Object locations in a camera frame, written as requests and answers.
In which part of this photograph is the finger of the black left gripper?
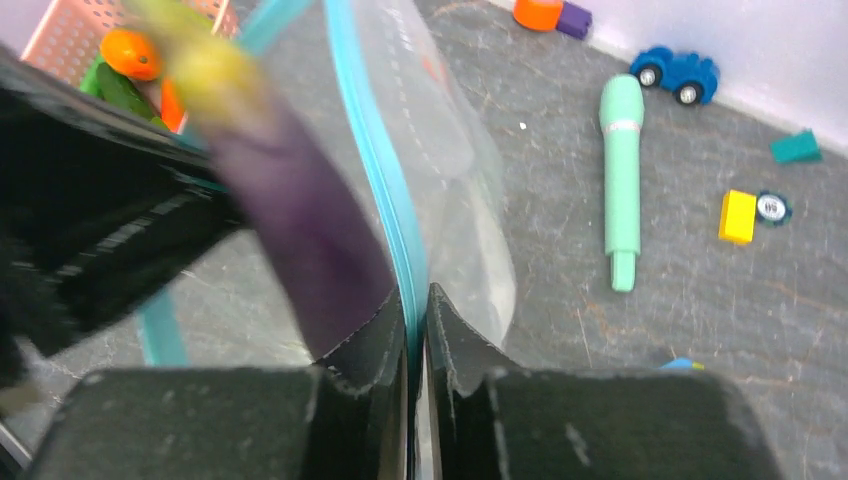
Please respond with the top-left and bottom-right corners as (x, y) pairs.
(1, 49), (245, 388)

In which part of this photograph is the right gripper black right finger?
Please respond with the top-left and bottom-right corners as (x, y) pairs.
(425, 284), (782, 480)

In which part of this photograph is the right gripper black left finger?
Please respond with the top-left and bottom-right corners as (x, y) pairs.
(26, 294), (406, 479)

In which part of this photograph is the pink plastic basket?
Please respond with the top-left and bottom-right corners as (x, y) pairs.
(21, 0), (239, 66)

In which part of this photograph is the purple toy eggplant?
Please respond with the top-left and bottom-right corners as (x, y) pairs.
(128, 1), (395, 358)

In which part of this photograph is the clear zip top bag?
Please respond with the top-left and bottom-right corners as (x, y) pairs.
(135, 0), (518, 369)

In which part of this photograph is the dark green toy cucumber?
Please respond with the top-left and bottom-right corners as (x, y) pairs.
(79, 54), (168, 130)

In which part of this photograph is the orange green toy mango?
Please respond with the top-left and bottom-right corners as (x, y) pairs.
(99, 28), (163, 81)

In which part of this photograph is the blue green red block stack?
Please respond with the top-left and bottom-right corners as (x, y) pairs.
(662, 357), (705, 370)

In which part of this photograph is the yellow small brick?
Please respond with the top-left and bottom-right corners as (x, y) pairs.
(717, 190), (758, 245)

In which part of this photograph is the mint green toy microphone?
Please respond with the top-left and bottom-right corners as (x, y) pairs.
(599, 74), (644, 293)

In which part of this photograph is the teal round token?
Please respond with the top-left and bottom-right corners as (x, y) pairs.
(756, 190), (793, 227)

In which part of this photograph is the blue toy car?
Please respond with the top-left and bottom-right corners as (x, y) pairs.
(629, 45), (721, 106)

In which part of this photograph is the orange half-round block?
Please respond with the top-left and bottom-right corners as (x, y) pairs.
(512, 0), (564, 32)

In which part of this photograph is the purple small block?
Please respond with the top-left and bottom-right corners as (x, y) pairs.
(556, 1), (593, 41)

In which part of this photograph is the teal triangle block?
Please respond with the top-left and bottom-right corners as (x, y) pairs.
(770, 129), (822, 164)

